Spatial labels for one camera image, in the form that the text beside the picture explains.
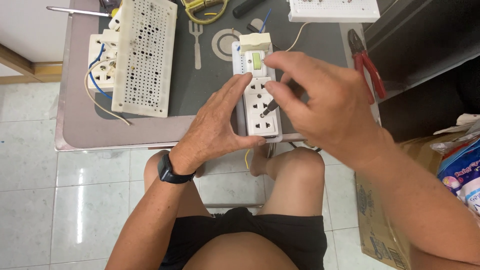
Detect person's right hand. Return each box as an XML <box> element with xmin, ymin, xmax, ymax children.
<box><xmin>262</xmin><ymin>50</ymin><xmax>395</xmax><ymax>170</ymax></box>

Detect person's left hand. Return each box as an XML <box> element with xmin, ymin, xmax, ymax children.
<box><xmin>169</xmin><ymin>72</ymin><xmax>267</xmax><ymax>175</ymax></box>

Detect black screwdriver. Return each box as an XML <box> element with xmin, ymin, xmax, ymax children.
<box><xmin>260</xmin><ymin>98</ymin><xmax>280</xmax><ymax>119</ymax></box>

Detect white power strip base board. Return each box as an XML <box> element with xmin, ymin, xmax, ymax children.
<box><xmin>231</xmin><ymin>33</ymin><xmax>283</xmax><ymax>144</ymax></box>

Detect grey cutlery print placemat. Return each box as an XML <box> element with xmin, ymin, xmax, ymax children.
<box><xmin>94</xmin><ymin>0</ymin><xmax>349</xmax><ymax>136</ymax></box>

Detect white triple socket block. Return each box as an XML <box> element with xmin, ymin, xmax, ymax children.
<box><xmin>243</xmin><ymin>76</ymin><xmax>280</xmax><ymax>138</ymax></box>

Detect black wrist watch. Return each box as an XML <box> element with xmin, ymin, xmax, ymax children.
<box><xmin>157</xmin><ymin>153</ymin><xmax>196</xmax><ymax>185</ymax></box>

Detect person's right leg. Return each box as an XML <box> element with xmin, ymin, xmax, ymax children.
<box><xmin>249</xmin><ymin>144</ymin><xmax>326</xmax><ymax>217</ymax></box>

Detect white perforated plastic board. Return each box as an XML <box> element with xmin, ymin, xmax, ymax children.
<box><xmin>111</xmin><ymin>0</ymin><xmax>178</xmax><ymax>119</ymax></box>

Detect white perforated board with screws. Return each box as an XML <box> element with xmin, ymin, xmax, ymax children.
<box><xmin>287</xmin><ymin>0</ymin><xmax>381</xmax><ymax>23</ymax></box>

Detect cream fuse holder box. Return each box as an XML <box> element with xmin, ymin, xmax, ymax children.
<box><xmin>238</xmin><ymin>32</ymin><xmax>273</xmax><ymax>55</ymax></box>

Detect black shorts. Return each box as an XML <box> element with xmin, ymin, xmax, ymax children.
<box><xmin>159</xmin><ymin>207</ymin><xmax>328</xmax><ymax>270</ymax></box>

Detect dark cabinet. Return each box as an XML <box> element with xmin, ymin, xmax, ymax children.
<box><xmin>363</xmin><ymin>0</ymin><xmax>480</xmax><ymax>144</ymax></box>

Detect cream socket cluster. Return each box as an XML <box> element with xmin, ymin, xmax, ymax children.
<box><xmin>87</xmin><ymin>28</ymin><xmax>121</xmax><ymax>93</ymax></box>

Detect person's bare torso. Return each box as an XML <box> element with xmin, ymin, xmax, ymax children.
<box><xmin>182</xmin><ymin>231</ymin><xmax>290</xmax><ymax>270</ymax></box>

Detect cardboard carton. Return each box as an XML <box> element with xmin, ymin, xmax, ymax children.
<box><xmin>354</xmin><ymin>131</ymin><xmax>480</xmax><ymax>270</ymax></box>

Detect blue printed plastic bag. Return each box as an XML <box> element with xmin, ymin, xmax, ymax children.
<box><xmin>436</xmin><ymin>137</ymin><xmax>480</xmax><ymax>216</ymax></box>

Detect metal shaft screwdriver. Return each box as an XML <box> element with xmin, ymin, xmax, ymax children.
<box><xmin>46</xmin><ymin>5</ymin><xmax>113</xmax><ymax>18</ymax></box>

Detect red handled pliers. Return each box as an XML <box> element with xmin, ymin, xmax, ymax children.
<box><xmin>347</xmin><ymin>29</ymin><xmax>387</xmax><ymax>105</ymax></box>

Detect metal stool rail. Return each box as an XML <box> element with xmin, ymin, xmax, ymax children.
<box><xmin>204</xmin><ymin>203</ymin><xmax>265</xmax><ymax>209</ymax></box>

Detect thin cream wire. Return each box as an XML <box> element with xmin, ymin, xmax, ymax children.
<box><xmin>284</xmin><ymin>22</ymin><xmax>311</xmax><ymax>52</ymax></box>

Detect white switch with green button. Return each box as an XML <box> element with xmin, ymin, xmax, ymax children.
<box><xmin>243</xmin><ymin>50</ymin><xmax>268</xmax><ymax>77</ymax></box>

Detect short blue wire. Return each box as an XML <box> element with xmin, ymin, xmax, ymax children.
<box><xmin>258</xmin><ymin>8</ymin><xmax>273</xmax><ymax>34</ymax></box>

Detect long blue wire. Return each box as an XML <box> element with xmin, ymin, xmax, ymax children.
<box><xmin>88</xmin><ymin>43</ymin><xmax>113</xmax><ymax>100</ymax></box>

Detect long white wire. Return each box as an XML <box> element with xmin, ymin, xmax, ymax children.
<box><xmin>84</xmin><ymin>57</ymin><xmax>132</xmax><ymax>127</ymax></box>

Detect black tool handle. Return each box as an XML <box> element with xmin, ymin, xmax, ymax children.
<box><xmin>232</xmin><ymin>0</ymin><xmax>268</xmax><ymax>20</ymax></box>

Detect wooden door frame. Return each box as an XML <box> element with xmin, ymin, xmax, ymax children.
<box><xmin>0</xmin><ymin>42</ymin><xmax>64</xmax><ymax>85</ymax></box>

